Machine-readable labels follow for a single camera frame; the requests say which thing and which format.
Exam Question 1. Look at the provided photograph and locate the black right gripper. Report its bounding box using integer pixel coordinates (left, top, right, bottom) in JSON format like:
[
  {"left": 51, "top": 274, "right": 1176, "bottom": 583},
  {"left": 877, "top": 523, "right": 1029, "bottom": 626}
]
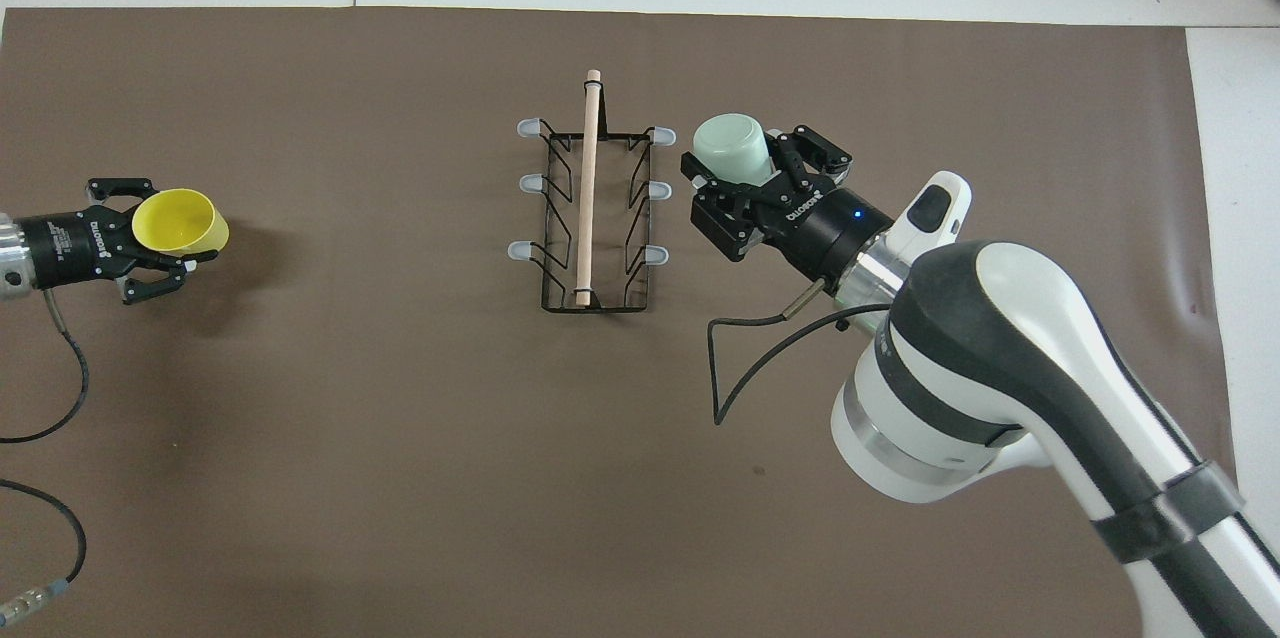
[{"left": 681, "top": 124, "right": 897, "bottom": 286}]

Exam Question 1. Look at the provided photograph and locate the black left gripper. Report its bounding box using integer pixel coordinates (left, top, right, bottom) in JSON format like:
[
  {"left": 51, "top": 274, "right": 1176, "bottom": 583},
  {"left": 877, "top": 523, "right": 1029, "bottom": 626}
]
[{"left": 18, "top": 175, "right": 220, "bottom": 307}]

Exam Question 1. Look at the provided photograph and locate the yellow plastic cup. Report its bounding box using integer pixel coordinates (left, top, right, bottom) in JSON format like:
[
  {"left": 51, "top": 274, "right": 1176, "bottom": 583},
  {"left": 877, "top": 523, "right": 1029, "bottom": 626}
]
[{"left": 131, "top": 187, "right": 230, "bottom": 257}]

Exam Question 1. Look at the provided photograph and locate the pale green plastic cup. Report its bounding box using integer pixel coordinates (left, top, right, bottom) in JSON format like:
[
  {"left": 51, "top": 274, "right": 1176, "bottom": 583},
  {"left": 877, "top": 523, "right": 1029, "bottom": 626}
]
[{"left": 692, "top": 112, "right": 772, "bottom": 187}]

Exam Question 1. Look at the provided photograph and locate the brown table mat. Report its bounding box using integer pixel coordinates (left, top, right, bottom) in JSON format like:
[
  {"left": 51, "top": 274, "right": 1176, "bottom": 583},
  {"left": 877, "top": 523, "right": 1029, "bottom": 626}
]
[{"left": 0, "top": 6, "right": 1259, "bottom": 638}]

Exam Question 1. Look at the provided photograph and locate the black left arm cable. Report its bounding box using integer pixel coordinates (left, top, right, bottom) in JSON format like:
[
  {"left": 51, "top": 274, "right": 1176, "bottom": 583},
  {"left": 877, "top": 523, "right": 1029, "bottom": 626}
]
[{"left": 0, "top": 290, "right": 92, "bottom": 631}]

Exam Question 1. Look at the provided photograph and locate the black wire cup rack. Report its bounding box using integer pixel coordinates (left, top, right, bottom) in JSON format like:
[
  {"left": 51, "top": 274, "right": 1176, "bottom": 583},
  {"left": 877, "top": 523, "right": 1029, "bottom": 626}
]
[{"left": 507, "top": 68, "right": 678, "bottom": 315}]

